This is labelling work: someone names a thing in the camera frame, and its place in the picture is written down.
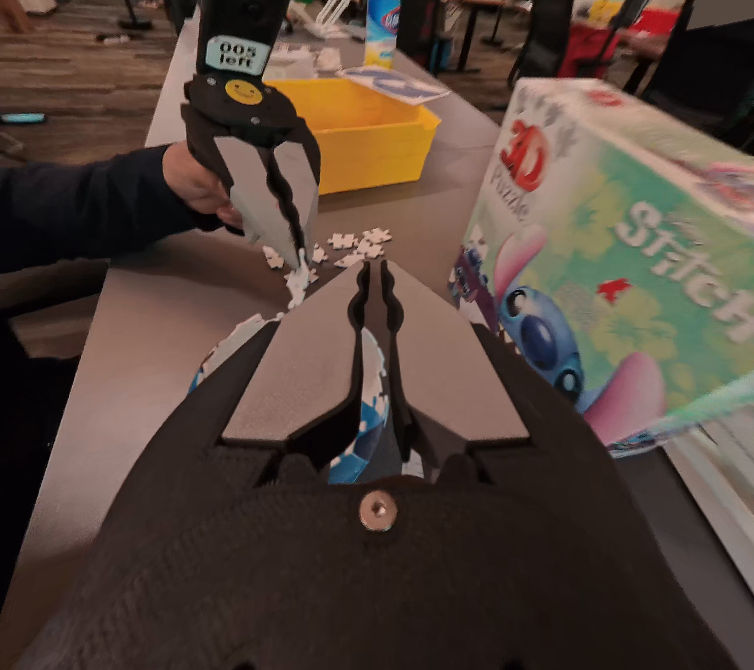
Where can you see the partly built puzzle ball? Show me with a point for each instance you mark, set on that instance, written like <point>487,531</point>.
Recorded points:
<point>371,387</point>

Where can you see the colourful cardboard puzzle box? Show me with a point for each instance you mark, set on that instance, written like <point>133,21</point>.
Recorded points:
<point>618,269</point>

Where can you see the person's left forearm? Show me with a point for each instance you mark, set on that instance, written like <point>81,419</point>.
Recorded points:
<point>76,210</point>

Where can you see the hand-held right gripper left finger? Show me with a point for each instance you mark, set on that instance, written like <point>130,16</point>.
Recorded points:
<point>294,387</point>

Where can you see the person's dark clothing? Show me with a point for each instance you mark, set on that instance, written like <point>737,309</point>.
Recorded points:
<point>29,446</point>

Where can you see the person's left hand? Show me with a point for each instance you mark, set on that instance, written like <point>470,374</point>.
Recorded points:
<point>191,181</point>

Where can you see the group of black office chairs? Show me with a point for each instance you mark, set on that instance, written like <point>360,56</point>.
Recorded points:
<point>548,21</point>

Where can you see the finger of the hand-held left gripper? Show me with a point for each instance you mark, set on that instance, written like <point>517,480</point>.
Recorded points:
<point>300,175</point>
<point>250,186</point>

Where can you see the red plastic bin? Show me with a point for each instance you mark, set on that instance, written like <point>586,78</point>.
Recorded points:
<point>654,21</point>

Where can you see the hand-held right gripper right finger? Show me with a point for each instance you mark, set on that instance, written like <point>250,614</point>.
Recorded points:
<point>453,387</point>

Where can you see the yellow plastic bin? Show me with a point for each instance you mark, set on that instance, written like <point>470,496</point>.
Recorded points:
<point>365,145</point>

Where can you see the white open box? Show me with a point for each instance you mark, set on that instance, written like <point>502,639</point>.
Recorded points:
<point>294,63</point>

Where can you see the puzzle pieces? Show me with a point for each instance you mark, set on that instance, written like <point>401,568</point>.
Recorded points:
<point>353,248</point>

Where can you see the printed paper sheet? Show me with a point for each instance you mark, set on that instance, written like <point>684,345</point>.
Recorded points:
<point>394,83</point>

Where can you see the white puzzle piece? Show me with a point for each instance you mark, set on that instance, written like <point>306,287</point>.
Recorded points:
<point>299,278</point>

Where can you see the yellow white wipes canister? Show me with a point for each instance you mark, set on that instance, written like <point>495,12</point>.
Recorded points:
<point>381,21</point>

